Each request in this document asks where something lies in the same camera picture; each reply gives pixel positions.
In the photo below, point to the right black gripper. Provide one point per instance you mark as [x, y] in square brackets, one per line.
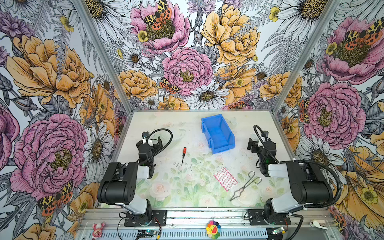
[256, 146]

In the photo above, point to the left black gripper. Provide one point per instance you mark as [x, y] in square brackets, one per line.
[147, 144]

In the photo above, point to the red black screwdriver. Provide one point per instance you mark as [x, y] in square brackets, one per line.
[183, 155]

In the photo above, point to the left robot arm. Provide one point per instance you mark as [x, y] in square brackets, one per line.
[118, 186]

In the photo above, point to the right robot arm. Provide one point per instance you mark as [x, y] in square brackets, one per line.
[307, 184]

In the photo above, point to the blue plastic bin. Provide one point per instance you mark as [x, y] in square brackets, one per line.
[219, 136]

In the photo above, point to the pink sticker sheet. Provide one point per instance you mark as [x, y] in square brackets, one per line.
[225, 179]

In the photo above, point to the green circuit board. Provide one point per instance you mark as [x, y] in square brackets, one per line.
[149, 233]

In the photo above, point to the right small circuit board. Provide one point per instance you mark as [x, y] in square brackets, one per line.
[280, 230]

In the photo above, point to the rainbow flower toy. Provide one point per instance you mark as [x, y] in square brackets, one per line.
[213, 230]

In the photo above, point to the white plastic clip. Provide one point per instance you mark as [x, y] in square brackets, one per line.
[319, 224]

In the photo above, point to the pink bear figurine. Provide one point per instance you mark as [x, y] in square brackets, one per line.
[97, 230]

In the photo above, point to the metal wire tongs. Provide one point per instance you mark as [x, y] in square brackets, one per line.
[253, 179]

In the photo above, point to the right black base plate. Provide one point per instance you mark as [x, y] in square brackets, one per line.
[259, 217]

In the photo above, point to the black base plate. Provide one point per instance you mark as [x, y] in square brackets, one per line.
[259, 217]
[155, 218]

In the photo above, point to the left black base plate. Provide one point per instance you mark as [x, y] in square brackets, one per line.
[155, 218]

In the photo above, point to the white vented cable duct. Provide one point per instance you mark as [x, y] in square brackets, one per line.
[190, 234]

